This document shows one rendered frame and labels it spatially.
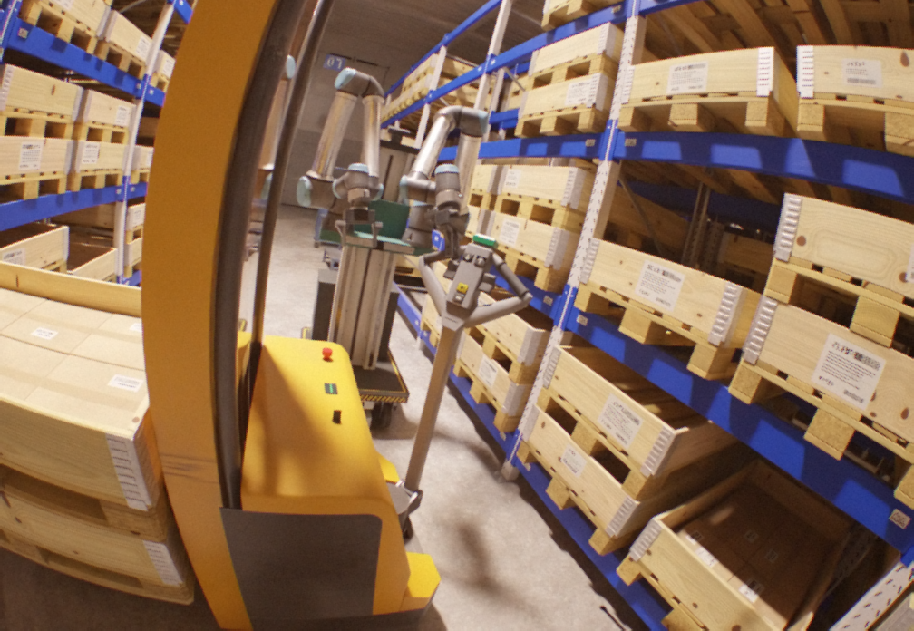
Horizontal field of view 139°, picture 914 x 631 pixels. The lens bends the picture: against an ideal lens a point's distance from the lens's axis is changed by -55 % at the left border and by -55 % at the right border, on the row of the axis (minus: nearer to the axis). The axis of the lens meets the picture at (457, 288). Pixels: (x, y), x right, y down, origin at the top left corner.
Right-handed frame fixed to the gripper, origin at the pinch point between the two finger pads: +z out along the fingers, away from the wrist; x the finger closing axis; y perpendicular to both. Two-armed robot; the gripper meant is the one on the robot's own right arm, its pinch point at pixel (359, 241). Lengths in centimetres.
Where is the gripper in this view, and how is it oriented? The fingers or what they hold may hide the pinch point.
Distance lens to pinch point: 157.6
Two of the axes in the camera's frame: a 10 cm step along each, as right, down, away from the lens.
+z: 0.7, 9.9, -0.8
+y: -5.0, 1.0, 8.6
